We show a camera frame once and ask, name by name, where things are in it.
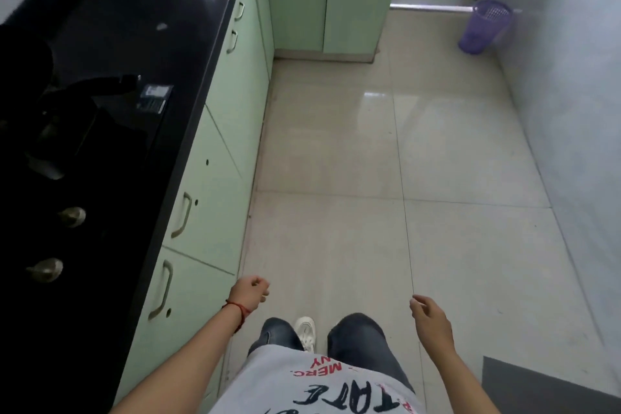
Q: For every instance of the purple plastic waste bin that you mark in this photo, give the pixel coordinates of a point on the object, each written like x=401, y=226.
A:
x=482, y=30

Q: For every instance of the person's left hand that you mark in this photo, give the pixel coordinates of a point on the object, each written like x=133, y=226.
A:
x=250, y=292

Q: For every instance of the dark blue jeans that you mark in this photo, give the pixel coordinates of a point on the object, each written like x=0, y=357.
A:
x=359, y=346

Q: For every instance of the person's right hand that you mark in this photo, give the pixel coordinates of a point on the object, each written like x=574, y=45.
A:
x=434, y=329

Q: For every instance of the white printed t-shirt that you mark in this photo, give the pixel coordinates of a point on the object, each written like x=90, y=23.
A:
x=301, y=379

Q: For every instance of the person's right forearm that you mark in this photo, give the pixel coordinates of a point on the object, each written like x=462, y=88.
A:
x=461, y=384

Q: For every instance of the person's left forearm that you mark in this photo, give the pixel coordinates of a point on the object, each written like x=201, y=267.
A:
x=184, y=370

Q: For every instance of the white sneaker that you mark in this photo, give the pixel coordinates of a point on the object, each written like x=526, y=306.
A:
x=305, y=333

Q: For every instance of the grey floor mat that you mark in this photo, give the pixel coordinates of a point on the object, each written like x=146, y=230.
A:
x=543, y=394

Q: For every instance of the metal door rail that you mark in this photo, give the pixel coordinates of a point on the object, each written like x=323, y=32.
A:
x=427, y=6

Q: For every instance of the black wok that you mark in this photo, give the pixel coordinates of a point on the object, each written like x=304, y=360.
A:
x=106, y=84

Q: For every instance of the metal stove knob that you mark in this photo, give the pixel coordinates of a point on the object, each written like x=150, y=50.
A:
x=73, y=216
x=46, y=269

